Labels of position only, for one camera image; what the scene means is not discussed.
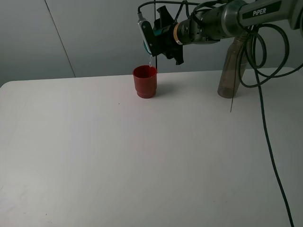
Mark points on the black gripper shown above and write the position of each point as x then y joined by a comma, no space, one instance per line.
179,34

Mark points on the teal translucent plastic cup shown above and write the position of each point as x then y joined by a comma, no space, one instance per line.
159,32

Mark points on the smoky transparent water bottle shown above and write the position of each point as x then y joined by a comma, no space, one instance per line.
233,67

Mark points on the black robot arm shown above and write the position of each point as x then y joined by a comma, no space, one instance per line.
215,20

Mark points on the red plastic cup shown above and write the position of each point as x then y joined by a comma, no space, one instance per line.
145,81

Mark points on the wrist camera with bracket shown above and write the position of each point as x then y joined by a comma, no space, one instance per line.
149,38

